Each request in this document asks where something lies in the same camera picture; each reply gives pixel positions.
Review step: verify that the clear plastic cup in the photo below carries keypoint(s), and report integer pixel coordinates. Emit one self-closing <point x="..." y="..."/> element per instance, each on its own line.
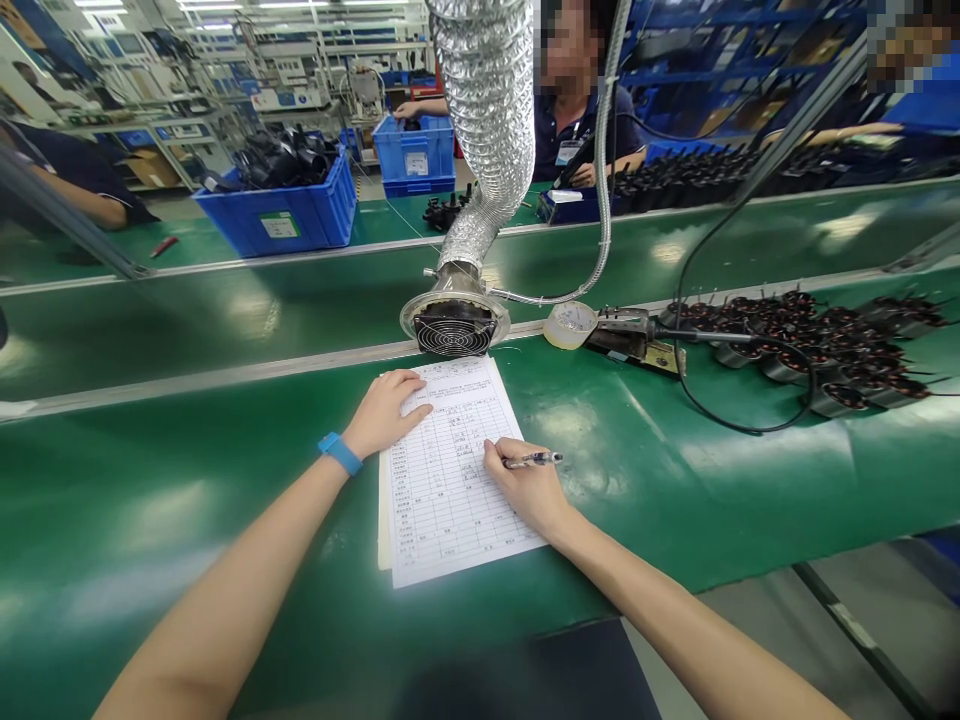
<point x="568" y="325"/>

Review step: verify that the row of black parts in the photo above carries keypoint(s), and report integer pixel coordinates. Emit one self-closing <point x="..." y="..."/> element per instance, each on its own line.
<point x="750" y="176"/>

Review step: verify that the silver flexible exhaust duct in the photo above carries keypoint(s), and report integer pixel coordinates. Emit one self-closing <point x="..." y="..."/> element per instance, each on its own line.
<point x="480" y="127"/>

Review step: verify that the pile of black plastic parts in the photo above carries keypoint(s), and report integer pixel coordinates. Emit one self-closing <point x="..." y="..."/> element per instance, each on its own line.
<point x="281" y="159"/>

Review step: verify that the person's left hand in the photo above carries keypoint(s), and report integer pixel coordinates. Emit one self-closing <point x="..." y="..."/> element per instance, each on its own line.
<point x="382" y="420"/>

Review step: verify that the black plastic part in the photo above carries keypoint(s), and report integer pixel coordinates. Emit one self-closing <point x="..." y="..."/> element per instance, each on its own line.
<point x="448" y="210"/>

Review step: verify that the soldering iron stand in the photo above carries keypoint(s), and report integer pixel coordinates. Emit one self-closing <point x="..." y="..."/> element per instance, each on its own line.
<point x="637" y="341"/>

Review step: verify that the person's body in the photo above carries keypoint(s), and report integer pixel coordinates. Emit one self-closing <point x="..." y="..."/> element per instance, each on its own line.
<point x="525" y="675"/>

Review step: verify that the large blue plastic bin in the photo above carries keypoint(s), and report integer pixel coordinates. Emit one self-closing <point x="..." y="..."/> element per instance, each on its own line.
<point x="281" y="206"/>

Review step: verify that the person's right fingers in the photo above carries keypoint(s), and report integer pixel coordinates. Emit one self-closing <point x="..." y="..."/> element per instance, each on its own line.
<point x="501" y="450"/>

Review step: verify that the cardboard box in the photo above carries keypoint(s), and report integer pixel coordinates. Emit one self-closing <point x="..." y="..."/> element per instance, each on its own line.
<point x="154" y="166"/>

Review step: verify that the pile of copper wound motors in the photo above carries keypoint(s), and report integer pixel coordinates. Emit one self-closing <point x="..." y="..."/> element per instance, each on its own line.
<point x="825" y="345"/>

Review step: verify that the extraction fan with grille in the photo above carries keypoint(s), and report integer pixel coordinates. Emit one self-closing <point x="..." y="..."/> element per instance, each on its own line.
<point x="454" y="319"/>

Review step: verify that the blue storage shelving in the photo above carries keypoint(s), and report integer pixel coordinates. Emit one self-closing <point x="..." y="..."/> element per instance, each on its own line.
<point x="742" y="67"/>

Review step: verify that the ballpoint pen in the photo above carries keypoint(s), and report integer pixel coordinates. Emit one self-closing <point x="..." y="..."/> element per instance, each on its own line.
<point x="534" y="460"/>

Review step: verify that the person's right hand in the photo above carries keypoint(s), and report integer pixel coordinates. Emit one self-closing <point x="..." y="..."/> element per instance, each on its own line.
<point x="525" y="487"/>

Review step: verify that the silver flexible metal conduit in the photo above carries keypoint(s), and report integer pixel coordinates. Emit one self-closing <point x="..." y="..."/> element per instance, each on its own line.
<point x="609" y="172"/>

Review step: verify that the printed paper form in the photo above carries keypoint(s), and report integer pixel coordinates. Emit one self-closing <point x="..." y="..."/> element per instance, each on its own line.
<point x="450" y="480"/>

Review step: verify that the aluminium frame post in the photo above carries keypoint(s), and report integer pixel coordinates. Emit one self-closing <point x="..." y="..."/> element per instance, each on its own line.
<point x="67" y="210"/>

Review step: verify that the background workbench with equipment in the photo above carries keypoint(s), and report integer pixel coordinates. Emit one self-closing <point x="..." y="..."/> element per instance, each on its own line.
<point x="247" y="67"/>

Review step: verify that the blue plastic crate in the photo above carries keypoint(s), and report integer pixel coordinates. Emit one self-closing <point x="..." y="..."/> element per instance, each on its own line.
<point x="414" y="156"/>

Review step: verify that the small blue box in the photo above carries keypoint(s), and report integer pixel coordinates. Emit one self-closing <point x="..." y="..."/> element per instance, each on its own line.
<point x="574" y="204"/>

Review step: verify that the soldering iron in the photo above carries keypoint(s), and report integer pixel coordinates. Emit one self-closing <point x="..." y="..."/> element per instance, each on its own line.
<point x="690" y="334"/>

